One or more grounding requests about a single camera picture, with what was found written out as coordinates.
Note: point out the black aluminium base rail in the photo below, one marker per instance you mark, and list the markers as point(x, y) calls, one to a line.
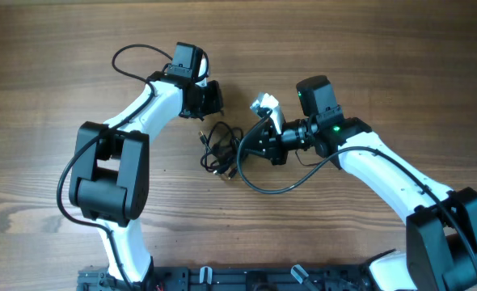
point(297, 277)

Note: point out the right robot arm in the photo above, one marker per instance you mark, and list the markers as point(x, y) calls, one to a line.
point(441, 223)

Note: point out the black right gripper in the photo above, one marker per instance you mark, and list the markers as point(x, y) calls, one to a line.
point(274, 145)

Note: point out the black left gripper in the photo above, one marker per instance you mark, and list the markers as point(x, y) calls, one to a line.
point(216, 103)

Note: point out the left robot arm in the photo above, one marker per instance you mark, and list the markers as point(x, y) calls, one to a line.
point(110, 171)

